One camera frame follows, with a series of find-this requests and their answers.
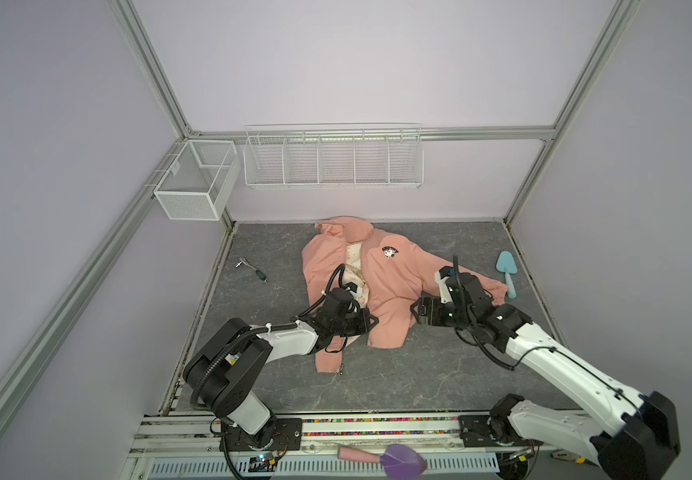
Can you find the yellow-handled pliers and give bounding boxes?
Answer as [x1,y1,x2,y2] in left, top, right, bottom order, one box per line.
[551,450,592,465]

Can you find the pink zip jacket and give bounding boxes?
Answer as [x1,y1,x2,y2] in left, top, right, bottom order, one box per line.
[301,217,509,374]

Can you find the teal plastic trowel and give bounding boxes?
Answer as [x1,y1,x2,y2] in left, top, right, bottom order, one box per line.
[496,251,518,299]

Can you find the small green-handled screwdriver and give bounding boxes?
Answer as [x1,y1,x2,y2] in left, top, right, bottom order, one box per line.
[235,257,268,282]

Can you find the white mesh box basket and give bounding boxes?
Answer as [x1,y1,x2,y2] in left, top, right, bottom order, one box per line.
[154,140,240,221]

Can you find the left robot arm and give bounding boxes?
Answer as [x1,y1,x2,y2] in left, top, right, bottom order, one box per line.
[182,264,379,442]

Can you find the purple pink-handled scoop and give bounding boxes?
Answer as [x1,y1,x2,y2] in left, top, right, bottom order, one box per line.
[337,444,428,480]

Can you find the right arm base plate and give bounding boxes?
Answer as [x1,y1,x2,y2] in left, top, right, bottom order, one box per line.
[458,414,534,448]

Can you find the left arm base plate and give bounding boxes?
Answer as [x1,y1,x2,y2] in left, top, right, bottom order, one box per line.
[221,417,303,451]

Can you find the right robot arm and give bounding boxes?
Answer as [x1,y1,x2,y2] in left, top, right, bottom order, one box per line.
[411,267,681,479]

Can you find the white wire shelf basket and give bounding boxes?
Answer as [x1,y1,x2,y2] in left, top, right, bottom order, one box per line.
[244,123,425,189]

